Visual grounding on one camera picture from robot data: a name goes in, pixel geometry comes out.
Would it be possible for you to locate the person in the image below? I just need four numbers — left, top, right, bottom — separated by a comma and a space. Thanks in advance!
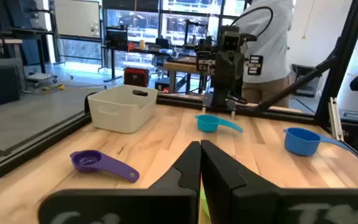
234, 0, 295, 108

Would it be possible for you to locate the red and black toolbox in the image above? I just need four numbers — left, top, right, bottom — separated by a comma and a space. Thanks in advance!
123, 67, 150, 88

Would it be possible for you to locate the silver metal bracket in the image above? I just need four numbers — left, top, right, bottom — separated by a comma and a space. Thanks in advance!
328, 96, 345, 142

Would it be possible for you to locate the black desk with monitor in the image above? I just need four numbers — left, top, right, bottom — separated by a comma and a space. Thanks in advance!
100, 26, 171, 83

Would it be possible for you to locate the teal measuring cup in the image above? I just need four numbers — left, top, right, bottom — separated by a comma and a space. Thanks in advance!
195, 114, 244, 134

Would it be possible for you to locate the wooden workbench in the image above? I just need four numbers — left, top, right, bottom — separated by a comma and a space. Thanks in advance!
163, 55, 213, 93

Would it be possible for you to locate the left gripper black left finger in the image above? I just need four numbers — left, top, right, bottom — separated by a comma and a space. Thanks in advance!
39, 141, 202, 224

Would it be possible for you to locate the white plastic basket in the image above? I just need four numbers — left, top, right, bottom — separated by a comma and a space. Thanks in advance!
87, 84, 158, 134

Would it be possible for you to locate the green measuring cup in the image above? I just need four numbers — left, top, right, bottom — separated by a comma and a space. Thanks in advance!
200, 183, 211, 220

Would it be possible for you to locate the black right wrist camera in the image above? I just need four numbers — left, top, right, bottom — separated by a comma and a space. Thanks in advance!
221, 26, 242, 52

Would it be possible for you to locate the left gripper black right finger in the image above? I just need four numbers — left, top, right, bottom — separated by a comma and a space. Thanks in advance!
201, 139, 358, 224

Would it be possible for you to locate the purple measuring cup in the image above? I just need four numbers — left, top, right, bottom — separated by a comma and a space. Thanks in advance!
70, 149, 140, 184

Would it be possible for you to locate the white whiteboard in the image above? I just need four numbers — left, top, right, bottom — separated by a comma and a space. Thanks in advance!
53, 0, 101, 39

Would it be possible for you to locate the blue measuring cup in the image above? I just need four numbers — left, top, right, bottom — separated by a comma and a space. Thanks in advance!
283, 126, 351, 157

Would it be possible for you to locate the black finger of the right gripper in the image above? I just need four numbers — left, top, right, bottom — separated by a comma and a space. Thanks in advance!
215, 51, 231, 88
229, 51, 246, 88

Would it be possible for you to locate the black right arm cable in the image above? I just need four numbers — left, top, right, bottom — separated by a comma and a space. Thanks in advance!
230, 6, 275, 39

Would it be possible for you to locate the yellow hanging cone marker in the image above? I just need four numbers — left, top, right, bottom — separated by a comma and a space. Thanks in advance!
301, 0, 316, 40

